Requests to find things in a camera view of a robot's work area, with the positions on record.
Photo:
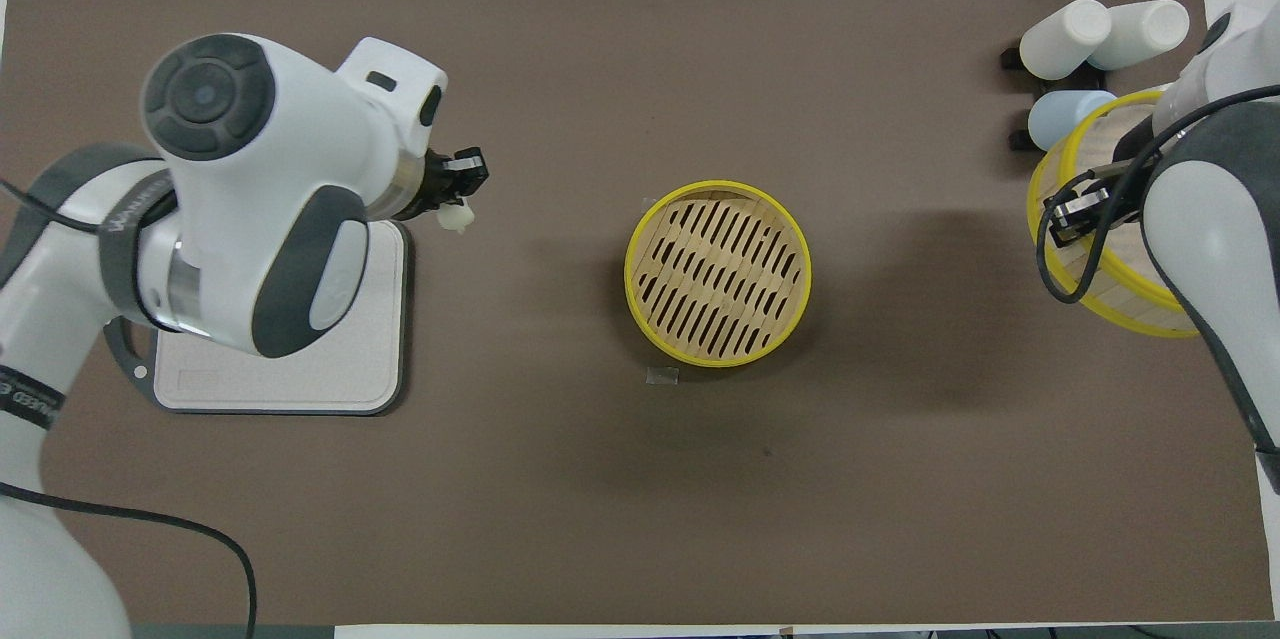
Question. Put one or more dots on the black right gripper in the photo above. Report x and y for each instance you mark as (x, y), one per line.
(1135, 169)

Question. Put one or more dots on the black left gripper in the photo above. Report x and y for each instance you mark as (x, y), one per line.
(428, 184)

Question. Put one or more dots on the white steamed bun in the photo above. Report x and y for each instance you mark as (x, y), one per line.
(456, 217)

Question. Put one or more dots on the yellow bamboo steamer tier with liner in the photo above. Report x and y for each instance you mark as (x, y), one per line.
(1120, 289)

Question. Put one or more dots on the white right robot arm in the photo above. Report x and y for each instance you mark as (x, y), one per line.
(1220, 219)

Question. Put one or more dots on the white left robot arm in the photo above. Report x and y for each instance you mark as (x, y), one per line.
(250, 179)

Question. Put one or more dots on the yellow bamboo steamer base tier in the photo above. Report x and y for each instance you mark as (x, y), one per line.
(718, 274)

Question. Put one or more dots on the light blue plastic cup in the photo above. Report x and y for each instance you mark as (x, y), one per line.
(1065, 114)

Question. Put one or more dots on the black cup rack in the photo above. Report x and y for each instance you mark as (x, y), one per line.
(1018, 140)
(1010, 57)

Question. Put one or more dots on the white plastic cup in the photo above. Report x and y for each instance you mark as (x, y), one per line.
(1145, 31)
(1062, 39)

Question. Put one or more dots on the white cutting board grey rim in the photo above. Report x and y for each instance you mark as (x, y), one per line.
(360, 359)

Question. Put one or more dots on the clear tape piece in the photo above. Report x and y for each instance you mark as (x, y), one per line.
(662, 377)

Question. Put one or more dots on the brown table mat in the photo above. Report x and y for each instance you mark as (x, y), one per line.
(600, 519)

